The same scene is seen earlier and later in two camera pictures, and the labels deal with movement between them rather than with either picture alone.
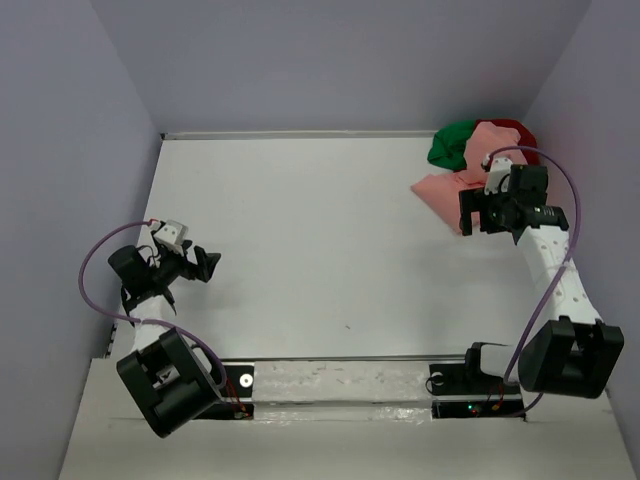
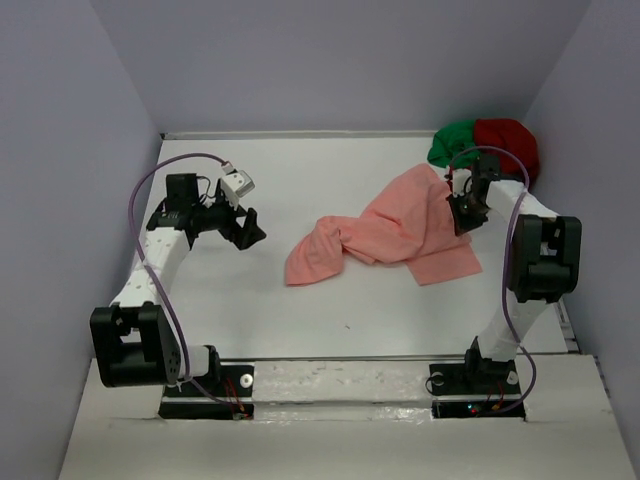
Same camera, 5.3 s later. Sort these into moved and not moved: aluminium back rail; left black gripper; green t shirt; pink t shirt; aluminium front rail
Moved: left black gripper; pink t shirt
Not moved: green t shirt; aluminium front rail; aluminium back rail
